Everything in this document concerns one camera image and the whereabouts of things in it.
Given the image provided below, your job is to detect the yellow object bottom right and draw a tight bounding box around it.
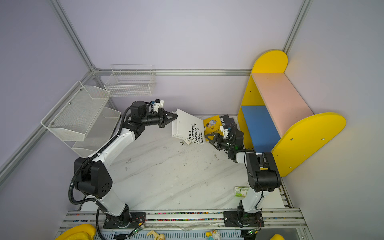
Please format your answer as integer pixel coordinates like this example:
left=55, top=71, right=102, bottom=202
left=270, top=234, right=285, bottom=240

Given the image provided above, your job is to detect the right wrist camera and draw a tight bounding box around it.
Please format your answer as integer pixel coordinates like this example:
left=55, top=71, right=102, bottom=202
left=220, top=125, right=233, bottom=139

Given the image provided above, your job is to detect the white book black lettering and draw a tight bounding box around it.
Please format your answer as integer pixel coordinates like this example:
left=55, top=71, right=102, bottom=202
left=172, top=109, right=205, bottom=145

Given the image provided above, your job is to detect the yellow cartoon cover book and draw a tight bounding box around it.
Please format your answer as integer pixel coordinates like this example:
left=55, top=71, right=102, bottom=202
left=203, top=115, right=224, bottom=136

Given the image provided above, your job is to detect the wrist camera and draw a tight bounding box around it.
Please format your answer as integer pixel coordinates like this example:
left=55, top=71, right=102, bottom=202
left=149, top=99, right=164, bottom=114
left=220, top=125, right=233, bottom=139

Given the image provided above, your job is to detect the beige toy figure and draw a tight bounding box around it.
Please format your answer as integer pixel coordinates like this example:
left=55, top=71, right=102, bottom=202
left=147, top=230, right=166, bottom=240

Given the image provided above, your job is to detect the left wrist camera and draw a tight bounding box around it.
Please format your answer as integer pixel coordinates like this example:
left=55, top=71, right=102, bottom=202
left=149, top=99, right=164, bottom=114

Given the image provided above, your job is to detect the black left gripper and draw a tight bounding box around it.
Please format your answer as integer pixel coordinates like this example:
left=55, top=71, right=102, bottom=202
left=141, top=108, right=178, bottom=129

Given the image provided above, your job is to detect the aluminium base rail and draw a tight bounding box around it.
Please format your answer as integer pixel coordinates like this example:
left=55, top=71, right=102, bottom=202
left=57, top=208, right=313, bottom=240

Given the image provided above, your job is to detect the yellow plastic toy left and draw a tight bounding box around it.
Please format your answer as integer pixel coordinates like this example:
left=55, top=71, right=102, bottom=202
left=56, top=224, right=96, bottom=240

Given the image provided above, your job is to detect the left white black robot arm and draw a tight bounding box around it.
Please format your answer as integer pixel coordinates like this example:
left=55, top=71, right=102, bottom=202
left=68, top=99, right=178, bottom=219

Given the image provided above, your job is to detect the small green white box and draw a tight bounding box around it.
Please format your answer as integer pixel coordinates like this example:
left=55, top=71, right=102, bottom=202
left=234, top=186, right=250, bottom=198

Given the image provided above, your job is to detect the lower white perforated shelf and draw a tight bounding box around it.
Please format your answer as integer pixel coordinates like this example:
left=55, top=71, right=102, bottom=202
left=71, top=108, right=121, bottom=158

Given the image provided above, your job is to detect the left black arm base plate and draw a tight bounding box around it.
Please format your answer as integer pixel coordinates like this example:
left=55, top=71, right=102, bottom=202
left=103, top=212, right=147, bottom=229

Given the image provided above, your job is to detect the black cover book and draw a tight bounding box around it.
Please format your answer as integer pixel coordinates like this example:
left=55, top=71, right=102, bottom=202
left=220, top=115, right=239, bottom=133

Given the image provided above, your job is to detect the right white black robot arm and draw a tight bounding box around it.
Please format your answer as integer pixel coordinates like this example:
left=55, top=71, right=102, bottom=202
left=205, top=127, right=281, bottom=214

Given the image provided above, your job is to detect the yellow pink blue bookshelf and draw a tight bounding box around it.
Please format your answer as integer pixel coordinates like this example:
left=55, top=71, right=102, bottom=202
left=237, top=50, right=347, bottom=177

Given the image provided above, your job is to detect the white wire basket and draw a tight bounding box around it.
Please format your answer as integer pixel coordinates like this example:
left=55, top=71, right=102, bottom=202
left=105, top=65, right=156, bottom=97

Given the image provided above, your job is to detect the yellow white toy figure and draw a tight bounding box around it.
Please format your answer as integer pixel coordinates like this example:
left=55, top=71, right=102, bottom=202
left=205, top=230, right=221, bottom=240

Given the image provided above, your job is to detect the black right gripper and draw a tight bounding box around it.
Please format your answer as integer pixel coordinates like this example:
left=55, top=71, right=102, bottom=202
left=205, top=135, right=236, bottom=152

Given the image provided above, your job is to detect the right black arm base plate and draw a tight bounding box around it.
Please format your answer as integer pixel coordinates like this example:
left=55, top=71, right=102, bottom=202
left=223, top=211, right=265, bottom=228

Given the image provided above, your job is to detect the white perforated metal shelf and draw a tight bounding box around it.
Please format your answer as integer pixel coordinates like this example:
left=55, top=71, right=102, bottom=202
left=41, top=82, right=110, bottom=142

